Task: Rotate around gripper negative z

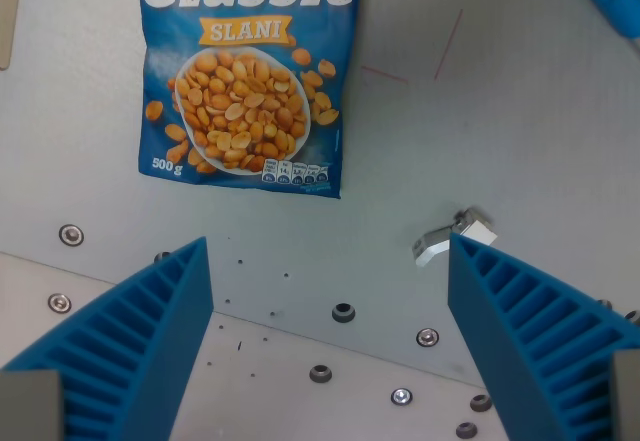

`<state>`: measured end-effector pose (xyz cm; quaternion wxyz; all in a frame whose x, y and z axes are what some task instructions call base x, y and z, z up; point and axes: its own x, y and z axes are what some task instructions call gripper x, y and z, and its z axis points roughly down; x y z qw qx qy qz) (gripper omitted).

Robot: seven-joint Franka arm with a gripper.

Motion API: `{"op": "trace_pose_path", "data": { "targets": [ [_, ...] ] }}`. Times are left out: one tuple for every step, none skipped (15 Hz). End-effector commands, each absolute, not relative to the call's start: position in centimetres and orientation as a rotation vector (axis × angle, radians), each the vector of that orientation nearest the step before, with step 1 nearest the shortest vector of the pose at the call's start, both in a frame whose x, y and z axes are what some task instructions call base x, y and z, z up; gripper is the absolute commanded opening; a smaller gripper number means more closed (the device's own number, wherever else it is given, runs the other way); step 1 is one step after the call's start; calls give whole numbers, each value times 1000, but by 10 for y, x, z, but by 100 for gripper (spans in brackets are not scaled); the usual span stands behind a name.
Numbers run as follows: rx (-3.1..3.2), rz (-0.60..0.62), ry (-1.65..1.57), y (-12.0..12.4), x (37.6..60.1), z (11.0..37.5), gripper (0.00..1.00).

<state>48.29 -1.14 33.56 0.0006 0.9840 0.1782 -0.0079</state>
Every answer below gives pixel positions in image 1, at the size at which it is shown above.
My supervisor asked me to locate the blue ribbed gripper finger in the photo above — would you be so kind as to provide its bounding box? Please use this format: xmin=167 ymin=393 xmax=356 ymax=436
xmin=0 ymin=236 xmax=215 ymax=441
xmin=447 ymin=232 xmax=640 ymax=441

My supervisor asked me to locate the blue salted peanuts bag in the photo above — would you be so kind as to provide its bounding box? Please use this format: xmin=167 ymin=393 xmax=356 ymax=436
xmin=136 ymin=0 xmax=367 ymax=201

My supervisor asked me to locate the blue tool with metal clip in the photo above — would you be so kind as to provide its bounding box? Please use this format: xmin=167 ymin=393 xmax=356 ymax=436
xmin=558 ymin=0 xmax=640 ymax=52

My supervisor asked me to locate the beige flat object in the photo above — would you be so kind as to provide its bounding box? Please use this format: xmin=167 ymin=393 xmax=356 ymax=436
xmin=0 ymin=0 xmax=24 ymax=72

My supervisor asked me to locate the small silver metal bracket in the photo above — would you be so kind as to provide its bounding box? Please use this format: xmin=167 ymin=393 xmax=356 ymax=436
xmin=411 ymin=205 xmax=500 ymax=268

